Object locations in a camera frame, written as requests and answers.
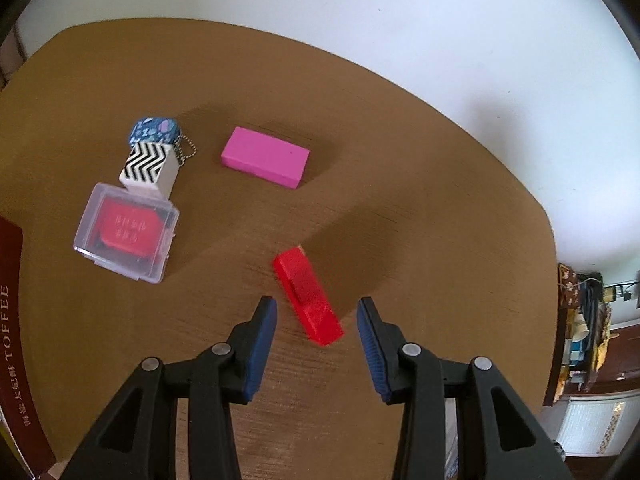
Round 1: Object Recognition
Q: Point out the pink eraser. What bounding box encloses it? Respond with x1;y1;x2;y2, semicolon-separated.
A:
220;126;310;190

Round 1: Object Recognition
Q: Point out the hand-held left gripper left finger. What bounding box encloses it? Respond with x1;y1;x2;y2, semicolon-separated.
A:
59;296;278;480

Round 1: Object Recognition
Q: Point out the black white zigzag eraser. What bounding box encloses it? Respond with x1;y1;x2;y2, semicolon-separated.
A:
118;141;181;199

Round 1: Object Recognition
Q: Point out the clear box with red insert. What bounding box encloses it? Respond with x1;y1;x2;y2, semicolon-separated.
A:
73;182;180;285

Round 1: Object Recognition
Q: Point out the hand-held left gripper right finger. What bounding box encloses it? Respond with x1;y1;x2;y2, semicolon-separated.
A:
356;296;576;480

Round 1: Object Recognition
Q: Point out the cluttered dark shelf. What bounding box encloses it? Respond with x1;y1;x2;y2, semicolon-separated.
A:
542;262;640;406

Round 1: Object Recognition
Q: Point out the blue patterned keychain case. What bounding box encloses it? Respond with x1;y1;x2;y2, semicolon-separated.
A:
128;116;197;166

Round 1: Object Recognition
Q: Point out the beige patterned curtain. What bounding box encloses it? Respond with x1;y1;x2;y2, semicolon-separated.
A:
0;25;27;89

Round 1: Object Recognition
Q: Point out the white cabinet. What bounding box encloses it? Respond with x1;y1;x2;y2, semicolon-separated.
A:
554;391;637;457

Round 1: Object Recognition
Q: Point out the red plastic block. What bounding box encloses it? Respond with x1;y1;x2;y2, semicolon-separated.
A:
273;246;345;348

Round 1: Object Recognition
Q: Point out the red tin box gold inside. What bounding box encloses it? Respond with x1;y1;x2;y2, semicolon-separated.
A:
0;216;57;479

